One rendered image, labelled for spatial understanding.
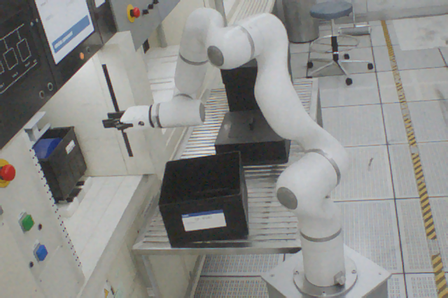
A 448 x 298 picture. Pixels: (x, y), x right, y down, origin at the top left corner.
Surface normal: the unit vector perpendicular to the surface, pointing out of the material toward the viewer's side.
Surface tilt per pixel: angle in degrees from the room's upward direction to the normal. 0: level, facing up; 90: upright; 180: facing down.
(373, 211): 0
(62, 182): 90
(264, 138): 0
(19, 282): 90
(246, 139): 0
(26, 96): 90
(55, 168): 90
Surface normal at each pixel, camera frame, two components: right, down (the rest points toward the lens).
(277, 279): -0.18, -0.85
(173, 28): -0.18, 0.51
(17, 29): 0.97, -0.06
